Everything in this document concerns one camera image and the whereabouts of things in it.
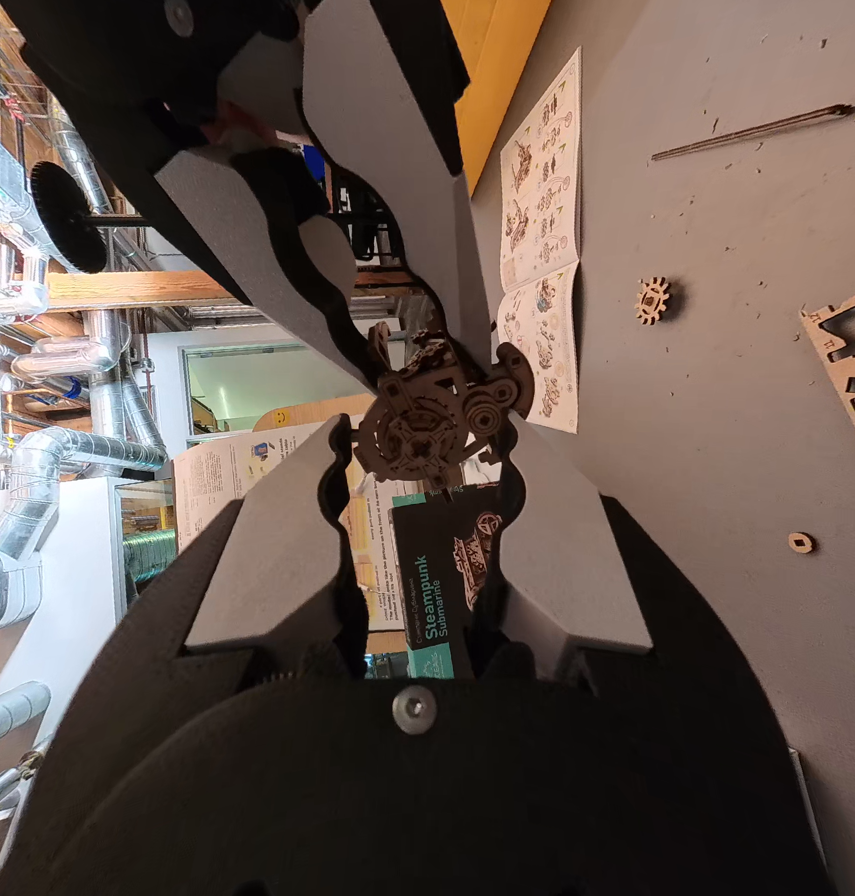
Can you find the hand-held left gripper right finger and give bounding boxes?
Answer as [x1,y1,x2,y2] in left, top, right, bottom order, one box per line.
[497,419,657,676]

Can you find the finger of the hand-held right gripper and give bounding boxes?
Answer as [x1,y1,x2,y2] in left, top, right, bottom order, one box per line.
[153,143,384,393]
[301,0,498,380]

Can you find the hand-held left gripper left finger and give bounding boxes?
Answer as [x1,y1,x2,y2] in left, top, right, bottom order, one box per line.
[182,413,371,676]

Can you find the dark wooden model assembly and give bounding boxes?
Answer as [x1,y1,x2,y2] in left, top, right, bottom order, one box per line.
[352,321,538,491]

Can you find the dark teal model kit box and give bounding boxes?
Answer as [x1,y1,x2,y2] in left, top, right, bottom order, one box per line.
[387,483,504,680]

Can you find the white printed paper sheet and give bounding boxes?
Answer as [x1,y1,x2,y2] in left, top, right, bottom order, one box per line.
[172,419,400,634]

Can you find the yellow board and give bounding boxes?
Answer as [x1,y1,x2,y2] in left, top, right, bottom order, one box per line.
[438,0,553,198]

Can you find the black round ribbed fixture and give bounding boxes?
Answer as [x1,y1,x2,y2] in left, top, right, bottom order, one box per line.
[28,160,150,275]

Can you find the tan smiley board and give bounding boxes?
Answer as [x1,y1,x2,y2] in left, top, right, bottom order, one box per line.
[251,394,375,434]

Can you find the open instruction booklet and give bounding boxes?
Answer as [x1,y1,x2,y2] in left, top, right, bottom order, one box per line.
[496,46,584,436]

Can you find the small wooden gear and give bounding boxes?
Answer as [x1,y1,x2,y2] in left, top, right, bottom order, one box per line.
[634,276,681,328]

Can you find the silver metal pipes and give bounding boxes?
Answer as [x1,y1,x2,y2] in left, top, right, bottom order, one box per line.
[0,680,54,827]

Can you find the cut plywood part sheet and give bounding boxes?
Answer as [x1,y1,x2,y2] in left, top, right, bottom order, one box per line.
[798,286,855,469]

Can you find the thin wooden stick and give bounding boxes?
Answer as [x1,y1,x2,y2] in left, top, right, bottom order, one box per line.
[650,103,855,163]

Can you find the green coiled hose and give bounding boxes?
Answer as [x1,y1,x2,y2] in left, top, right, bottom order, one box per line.
[121,528,185,588]

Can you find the bent silver duct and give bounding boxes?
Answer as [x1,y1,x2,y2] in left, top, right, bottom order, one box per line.
[0,426,171,634]

